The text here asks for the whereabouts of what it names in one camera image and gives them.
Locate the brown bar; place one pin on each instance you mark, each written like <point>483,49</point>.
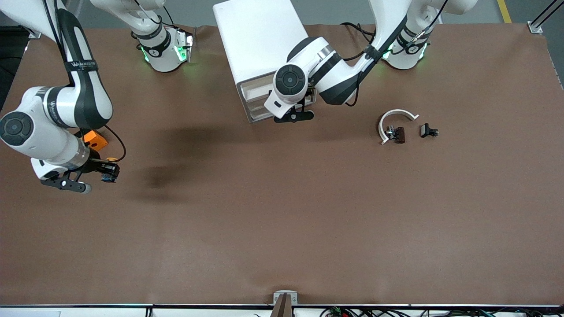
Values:
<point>282,308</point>

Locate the white curved plastic bracket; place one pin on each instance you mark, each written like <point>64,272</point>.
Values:
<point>396,112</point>

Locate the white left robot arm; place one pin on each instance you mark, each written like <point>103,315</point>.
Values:
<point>335,75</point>

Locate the orange and black button box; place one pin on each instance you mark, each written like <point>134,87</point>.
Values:
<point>97,140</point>

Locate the small black clip part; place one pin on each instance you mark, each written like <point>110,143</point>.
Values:
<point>425,130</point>

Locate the brown table cover sheet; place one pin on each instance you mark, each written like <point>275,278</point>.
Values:
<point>282,198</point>

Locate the silver metal bracket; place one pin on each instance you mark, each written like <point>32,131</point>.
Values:
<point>285,293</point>

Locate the orange capped push button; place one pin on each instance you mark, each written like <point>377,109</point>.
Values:
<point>112,159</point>

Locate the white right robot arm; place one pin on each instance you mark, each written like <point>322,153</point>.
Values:
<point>83,97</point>

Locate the dark brown switch block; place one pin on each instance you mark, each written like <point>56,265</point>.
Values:
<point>400,135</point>

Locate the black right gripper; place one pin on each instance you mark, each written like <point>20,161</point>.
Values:
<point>95,165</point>

